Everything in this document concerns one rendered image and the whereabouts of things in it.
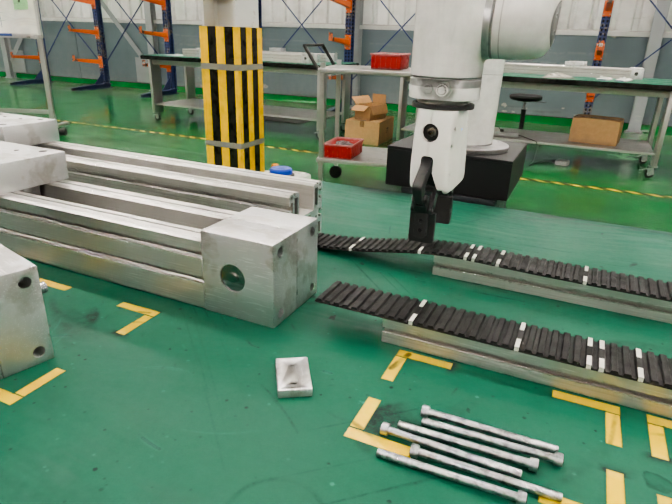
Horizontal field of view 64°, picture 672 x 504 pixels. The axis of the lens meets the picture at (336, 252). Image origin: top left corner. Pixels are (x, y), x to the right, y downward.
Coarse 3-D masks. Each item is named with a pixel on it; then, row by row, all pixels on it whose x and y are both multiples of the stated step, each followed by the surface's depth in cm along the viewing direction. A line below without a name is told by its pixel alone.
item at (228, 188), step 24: (48, 144) 101; (72, 144) 101; (72, 168) 90; (96, 168) 87; (120, 168) 85; (144, 168) 85; (168, 168) 90; (192, 168) 88; (216, 168) 86; (144, 192) 84; (168, 192) 82; (192, 192) 82; (216, 192) 78; (240, 192) 76; (264, 192) 75; (288, 192) 75; (312, 192) 80; (312, 216) 81
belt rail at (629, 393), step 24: (384, 336) 55; (408, 336) 54; (432, 336) 52; (456, 360) 52; (480, 360) 51; (504, 360) 50; (528, 360) 49; (552, 360) 48; (552, 384) 49; (576, 384) 48; (600, 384) 47; (624, 384) 46; (648, 384) 45; (648, 408) 46
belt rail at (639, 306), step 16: (432, 272) 71; (448, 272) 70; (464, 272) 69; (480, 272) 69; (496, 272) 67; (512, 272) 66; (512, 288) 67; (528, 288) 66; (544, 288) 65; (560, 288) 65; (576, 288) 64; (592, 288) 63; (592, 304) 63; (608, 304) 63; (624, 304) 62; (640, 304) 62; (656, 304) 60; (656, 320) 61
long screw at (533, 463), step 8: (400, 424) 43; (408, 424) 42; (416, 432) 42; (424, 432) 42; (432, 432) 42; (440, 432) 42; (440, 440) 41; (448, 440) 41; (456, 440) 41; (464, 440) 41; (472, 448) 40; (480, 448) 40; (488, 448) 40; (496, 456) 40; (504, 456) 40; (512, 456) 39; (520, 456) 39; (520, 464) 39; (528, 464) 39; (536, 464) 38
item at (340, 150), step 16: (304, 48) 353; (320, 64) 353; (336, 64) 402; (384, 64) 356; (400, 64) 354; (320, 80) 357; (336, 80) 404; (320, 96) 361; (336, 96) 408; (320, 112) 365; (336, 112) 412; (320, 128) 369; (336, 128) 417; (320, 144) 373; (336, 144) 372; (352, 144) 387; (320, 160) 376; (336, 160) 374; (352, 160) 372; (368, 160) 374; (384, 160) 375; (320, 176) 381; (336, 176) 431
